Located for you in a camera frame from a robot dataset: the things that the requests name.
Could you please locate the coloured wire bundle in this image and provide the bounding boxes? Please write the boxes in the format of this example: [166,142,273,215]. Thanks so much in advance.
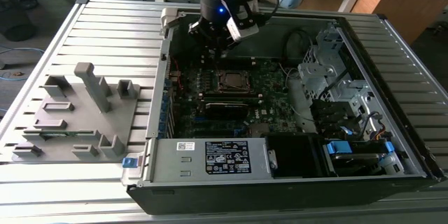
[374,126,389,142]

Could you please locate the black round bin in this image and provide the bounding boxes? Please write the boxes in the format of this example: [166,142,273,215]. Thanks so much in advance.
[2,8,39,42]

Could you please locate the light blue floor cable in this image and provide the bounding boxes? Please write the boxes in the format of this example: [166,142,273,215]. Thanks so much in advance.
[0,47,47,82]

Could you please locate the black graphics card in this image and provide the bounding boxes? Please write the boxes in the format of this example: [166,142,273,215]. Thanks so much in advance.
[205,101,250,121]

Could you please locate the thick black cable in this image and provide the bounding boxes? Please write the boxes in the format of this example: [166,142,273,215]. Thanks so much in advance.
[285,29,315,63]

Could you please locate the silver CPU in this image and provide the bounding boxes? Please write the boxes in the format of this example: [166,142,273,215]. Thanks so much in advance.
[223,73,247,88]

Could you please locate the silver metal drive cage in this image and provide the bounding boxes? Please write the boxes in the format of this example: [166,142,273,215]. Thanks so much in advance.
[297,26,389,137]

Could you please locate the brown chipset heatsink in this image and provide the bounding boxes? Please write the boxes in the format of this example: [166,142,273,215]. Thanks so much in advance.
[250,123,271,137]

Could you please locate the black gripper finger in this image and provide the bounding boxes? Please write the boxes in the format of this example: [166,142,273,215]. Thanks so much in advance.
[189,20,217,59]
[215,23,234,59]

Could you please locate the black drive bay bracket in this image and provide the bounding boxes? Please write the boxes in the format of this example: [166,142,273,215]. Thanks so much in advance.
[310,100,363,133]

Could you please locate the silver camera box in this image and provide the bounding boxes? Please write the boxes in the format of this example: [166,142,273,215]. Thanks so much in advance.
[226,16,261,42]

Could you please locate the hard disk in blue carrier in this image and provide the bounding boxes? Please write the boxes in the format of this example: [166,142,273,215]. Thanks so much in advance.
[325,140,397,177]

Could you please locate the green RAM stick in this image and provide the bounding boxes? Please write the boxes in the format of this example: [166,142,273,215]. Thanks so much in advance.
[25,129,97,138]

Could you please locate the black PC case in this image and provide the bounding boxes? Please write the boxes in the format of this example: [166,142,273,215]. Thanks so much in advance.
[121,6,448,216]

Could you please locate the grey parts rack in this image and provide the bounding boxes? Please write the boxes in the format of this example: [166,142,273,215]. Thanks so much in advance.
[10,62,143,163]

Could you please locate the silver power supply unit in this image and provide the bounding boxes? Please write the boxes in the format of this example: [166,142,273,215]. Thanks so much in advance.
[150,136,274,183]

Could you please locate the grey plastic case handle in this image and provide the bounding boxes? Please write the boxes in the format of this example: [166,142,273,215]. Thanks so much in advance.
[161,7,186,36]

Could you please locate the grey floor stand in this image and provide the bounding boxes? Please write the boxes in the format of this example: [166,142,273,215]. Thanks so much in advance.
[0,50,42,70]

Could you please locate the green motherboard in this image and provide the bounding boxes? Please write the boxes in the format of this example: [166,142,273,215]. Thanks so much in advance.
[167,57,318,140]

